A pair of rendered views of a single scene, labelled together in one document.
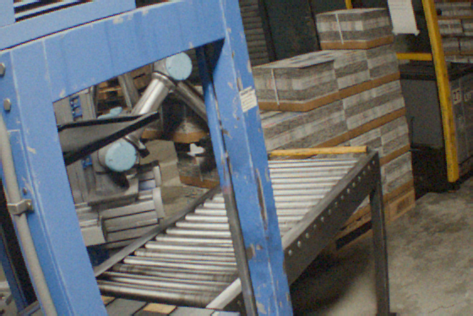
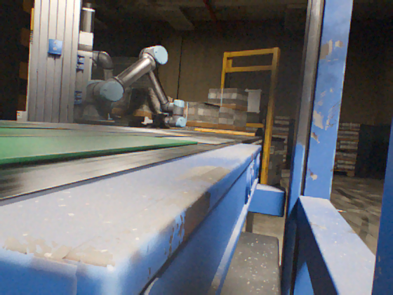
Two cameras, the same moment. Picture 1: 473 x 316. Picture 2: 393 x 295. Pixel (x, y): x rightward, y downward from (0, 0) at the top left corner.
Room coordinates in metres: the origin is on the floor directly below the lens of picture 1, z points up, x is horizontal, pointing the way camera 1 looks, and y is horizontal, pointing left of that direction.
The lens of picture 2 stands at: (0.88, 0.41, 0.82)
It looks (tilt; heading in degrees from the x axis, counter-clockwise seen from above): 3 degrees down; 344
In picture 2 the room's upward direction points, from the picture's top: 5 degrees clockwise
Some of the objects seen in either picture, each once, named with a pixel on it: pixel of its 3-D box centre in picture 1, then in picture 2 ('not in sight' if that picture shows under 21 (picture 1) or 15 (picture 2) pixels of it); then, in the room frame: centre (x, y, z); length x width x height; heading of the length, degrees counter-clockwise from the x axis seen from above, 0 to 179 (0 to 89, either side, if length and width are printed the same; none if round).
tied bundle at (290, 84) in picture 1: (294, 84); (195, 115); (3.80, -0.37, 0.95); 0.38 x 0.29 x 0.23; 38
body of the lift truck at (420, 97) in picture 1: (437, 119); (252, 163); (4.66, -1.48, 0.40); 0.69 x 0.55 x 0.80; 38
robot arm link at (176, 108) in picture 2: not in sight; (177, 107); (3.00, -0.02, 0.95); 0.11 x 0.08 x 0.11; 31
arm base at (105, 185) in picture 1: (110, 178); (95, 111); (2.82, 0.52, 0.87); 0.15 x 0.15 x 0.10
